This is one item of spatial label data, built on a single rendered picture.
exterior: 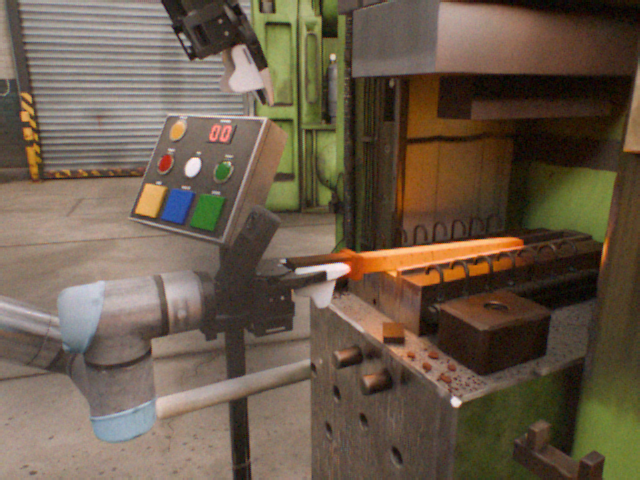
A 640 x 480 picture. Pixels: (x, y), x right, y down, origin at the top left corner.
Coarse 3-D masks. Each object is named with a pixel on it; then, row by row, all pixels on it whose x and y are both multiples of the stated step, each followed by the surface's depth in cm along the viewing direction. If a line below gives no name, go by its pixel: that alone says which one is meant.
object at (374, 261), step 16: (480, 240) 85; (496, 240) 85; (512, 240) 85; (304, 256) 70; (320, 256) 70; (336, 256) 71; (352, 256) 71; (368, 256) 73; (384, 256) 73; (400, 256) 75; (416, 256) 76; (432, 256) 77; (448, 256) 79; (352, 272) 71; (368, 272) 73
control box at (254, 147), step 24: (168, 120) 124; (192, 120) 119; (216, 120) 114; (240, 120) 109; (264, 120) 105; (168, 144) 121; (192, 144) 116; (216, 144) 111; (240, 144) 107; (264, 144) 106; (216, 168) 109; (240, 168) 105; (264, 168) 107; (168, 192) 116; (216, 192) 107; (240, 192) 103; (264, 192) 108; (144, 216) 118; (192, 216) 109; (240, 216) 104; (216, 240) 103
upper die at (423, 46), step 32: (416, 0) 63; (448, 0) 60; (480, 0) 62; (512, 0) 64; (544, 0) 67; (384, 32) 70; (416, 32) 64; (448, 32) 61; (480, 32) 63; (512, 32) 66; (544, 32) 68; (576, 32) 71; (608, 32) 74; (352, 64) 78; (384, 64) 71; (416, 64) 65; (448, 64) 62; (480, 64) 65; (512, 64) 67; (544, 64) 70; (576, 64) 72; (608, 64) 75
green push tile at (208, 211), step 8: (200, 200) 108; (208, 200) 106; (216, 200) 105; (224, 200) 104; (200, 208) 107; (208, 208) 106; (216, 208) 104; (200, 216) 106; (208, 216) 105; (216, 216) 104; (192, 224) 107; (200, 224) 106; (208, 224) 104; (216, 224) 104
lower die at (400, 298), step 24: (456, 240) 96; (552, 240) 88; (576, 240) 90; (456, 264) 78; (480, 264) 79; (504, 264) 79; (528, 264) 79; (552, 264) 81; (576, 264) 84; (360, 288) 85; (384, 288) 78; (408, 288) 72; (432, 288) 71; (456, 288) 73; (480, 288) 75; (384, 312) 79; (408, 312) 73
